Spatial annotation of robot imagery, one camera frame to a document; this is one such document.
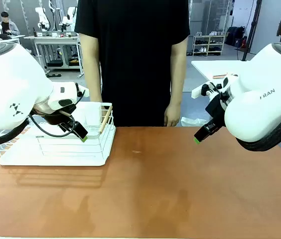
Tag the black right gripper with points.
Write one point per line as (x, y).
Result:
(217, 109)

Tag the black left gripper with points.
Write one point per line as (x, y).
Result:
(55, 119)

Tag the person's left forearm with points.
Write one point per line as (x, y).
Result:
(178, 74)

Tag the person's right forearm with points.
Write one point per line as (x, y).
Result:
(92, 74)

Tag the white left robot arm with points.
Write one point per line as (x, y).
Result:
(11, 79)

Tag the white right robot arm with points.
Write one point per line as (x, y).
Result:
(255, 112)

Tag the person's left hand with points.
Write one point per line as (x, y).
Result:
(172, 114)

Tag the clear plastic bag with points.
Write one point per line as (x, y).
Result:
(192, 122)

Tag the white cutlery holder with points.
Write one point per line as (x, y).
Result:
(92, 113)

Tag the black braided right arm sleeve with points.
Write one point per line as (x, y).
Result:
(267, 145)

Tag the black braided arm sleeve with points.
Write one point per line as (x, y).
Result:
(6, 138)
(267, 145)

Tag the white side table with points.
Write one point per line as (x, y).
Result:
(215, 68)

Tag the black braided left arm sleeve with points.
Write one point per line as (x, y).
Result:
(6, 138)

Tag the wooden shoe rack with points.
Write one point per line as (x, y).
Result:
(209, 44)

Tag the person's black clothed body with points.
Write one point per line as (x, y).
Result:
(135, 62)

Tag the white workbench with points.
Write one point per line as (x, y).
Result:
(53, 37)

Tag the black bags pile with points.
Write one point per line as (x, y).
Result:
(236, 36)

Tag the black stand pole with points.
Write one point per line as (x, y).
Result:
(252, 30)

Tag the seated person in grey jacket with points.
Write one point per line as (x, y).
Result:
(8, 27)

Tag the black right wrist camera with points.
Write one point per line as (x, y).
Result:
(205, 88)

